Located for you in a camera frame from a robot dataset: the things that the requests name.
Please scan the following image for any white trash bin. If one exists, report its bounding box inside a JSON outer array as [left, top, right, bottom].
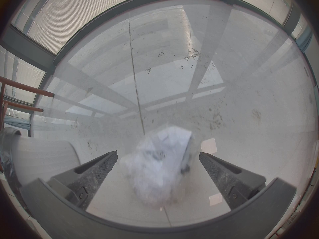
[[0, 133, 82, 186]]

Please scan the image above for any white cushioned wooden chair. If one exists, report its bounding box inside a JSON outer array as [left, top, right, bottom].
[[0, 76, 55, 130]]

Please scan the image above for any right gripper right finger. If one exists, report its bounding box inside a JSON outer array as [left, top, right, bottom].
[[199, 152, 266, 210]]

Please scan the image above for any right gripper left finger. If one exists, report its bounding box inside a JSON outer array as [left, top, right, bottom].
[[50, 150, 118, 210]]

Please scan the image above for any blue-green curtain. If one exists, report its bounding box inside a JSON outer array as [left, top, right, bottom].
[[3, 114, 32, 130], [296, 25, 314, 54]]

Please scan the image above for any crumpled white paper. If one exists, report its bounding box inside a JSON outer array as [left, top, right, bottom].
[[120, 125, 195, 208]]

